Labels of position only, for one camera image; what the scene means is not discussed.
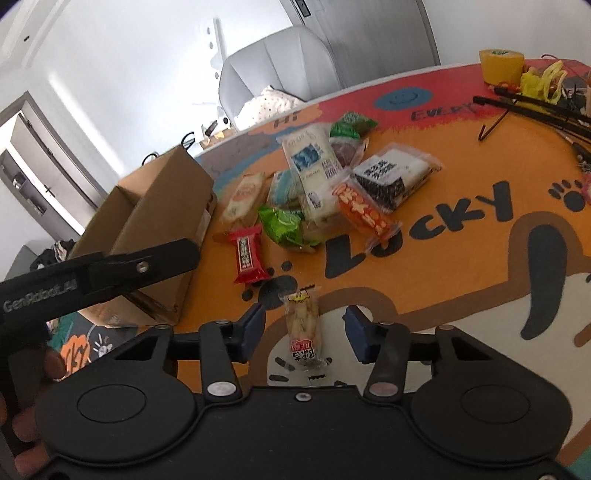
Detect yellow tape roll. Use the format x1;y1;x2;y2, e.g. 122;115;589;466
479;48;526;86

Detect black plastic hanger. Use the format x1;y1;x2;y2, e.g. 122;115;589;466
493;86;591;112

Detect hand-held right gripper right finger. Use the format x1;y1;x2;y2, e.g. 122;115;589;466
344;305;509;409

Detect grey upholstered chair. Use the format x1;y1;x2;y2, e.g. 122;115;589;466
218;25;345;132

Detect dark cloth pile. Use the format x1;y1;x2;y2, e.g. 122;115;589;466
30;240;81;273

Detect thin black wire hook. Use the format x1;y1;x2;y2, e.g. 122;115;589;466
478;108;511;141

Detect white door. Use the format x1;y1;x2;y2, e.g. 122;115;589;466
0;113;112;232

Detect yellow plastic bag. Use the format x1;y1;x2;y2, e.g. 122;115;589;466
521;60;568;102

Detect dark green snack packet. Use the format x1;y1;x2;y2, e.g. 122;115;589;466
329;112;378;139

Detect black and white snack package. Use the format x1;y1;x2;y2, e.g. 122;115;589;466
353;144;444;214

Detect clear-wrapped dark brown snack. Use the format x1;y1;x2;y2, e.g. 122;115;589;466
330;136;370;169

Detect black cable ties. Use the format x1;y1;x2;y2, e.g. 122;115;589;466
473;95;591;136

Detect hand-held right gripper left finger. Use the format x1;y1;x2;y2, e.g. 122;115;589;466
111;305;267;409

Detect cream orange snack packet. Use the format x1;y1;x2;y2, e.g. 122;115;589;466
221;173;269;227

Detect bunch of keys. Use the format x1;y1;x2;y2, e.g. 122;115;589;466
570;141;591;172

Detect white wall coat rack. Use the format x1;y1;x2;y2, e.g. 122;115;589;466
208;17;229;84

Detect pale blue snack packet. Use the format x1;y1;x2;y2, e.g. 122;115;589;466
268;170;303;208

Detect red snack packet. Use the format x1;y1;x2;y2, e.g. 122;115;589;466
227;226;272;286

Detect grey metal cabinet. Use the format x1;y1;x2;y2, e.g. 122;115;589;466
279;0;441;88

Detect black wire rack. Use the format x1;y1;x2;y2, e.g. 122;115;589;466
141;130;200;167

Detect person's left hand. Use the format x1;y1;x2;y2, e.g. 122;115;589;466
0;348;68;480

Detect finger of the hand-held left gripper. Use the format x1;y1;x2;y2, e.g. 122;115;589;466
88;237;201;301

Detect clear blue-label bread package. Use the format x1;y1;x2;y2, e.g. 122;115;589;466
281;122;356;252

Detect bright green snack packet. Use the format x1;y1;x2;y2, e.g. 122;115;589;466
257;204;305;247

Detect black cable bundle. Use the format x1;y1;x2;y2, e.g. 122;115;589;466
561;74;591;116

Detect colourful printed table mat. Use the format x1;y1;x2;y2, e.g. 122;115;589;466
46;59;591;480

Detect clear yellow-red label snack packet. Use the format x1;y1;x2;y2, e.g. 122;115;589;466
281;285;331;370

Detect white dotted pillow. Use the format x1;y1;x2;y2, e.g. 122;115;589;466
233;85;303;132

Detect brown cardboard box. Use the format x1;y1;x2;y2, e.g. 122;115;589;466
69;145;218;326

